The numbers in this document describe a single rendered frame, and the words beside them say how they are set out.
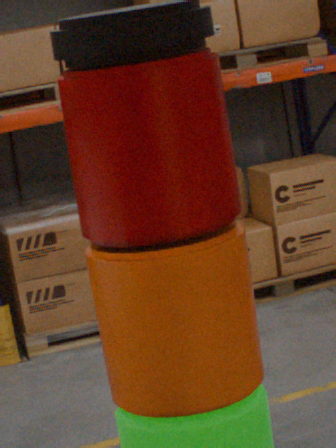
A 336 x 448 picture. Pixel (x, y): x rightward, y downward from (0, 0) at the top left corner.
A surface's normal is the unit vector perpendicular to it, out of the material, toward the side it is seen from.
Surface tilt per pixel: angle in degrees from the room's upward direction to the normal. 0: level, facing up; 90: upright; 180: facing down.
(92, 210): 90
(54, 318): 93
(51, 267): 89
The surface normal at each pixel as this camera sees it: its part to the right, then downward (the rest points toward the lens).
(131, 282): -0.39, 0.25
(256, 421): 0.78, 0.00
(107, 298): -0.79, 0.24
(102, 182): -0.61, 0.26
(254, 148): 0.29, 0.15
